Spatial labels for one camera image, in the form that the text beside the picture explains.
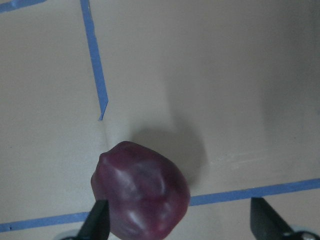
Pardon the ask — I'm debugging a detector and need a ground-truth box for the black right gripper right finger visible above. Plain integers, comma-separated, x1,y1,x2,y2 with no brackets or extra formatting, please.
250,197,295,240

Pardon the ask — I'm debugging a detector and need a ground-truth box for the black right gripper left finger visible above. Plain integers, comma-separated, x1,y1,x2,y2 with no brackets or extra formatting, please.
75,200,110,240

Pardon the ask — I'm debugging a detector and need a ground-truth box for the dark red apple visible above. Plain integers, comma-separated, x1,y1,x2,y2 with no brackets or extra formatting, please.
90,141,191,240

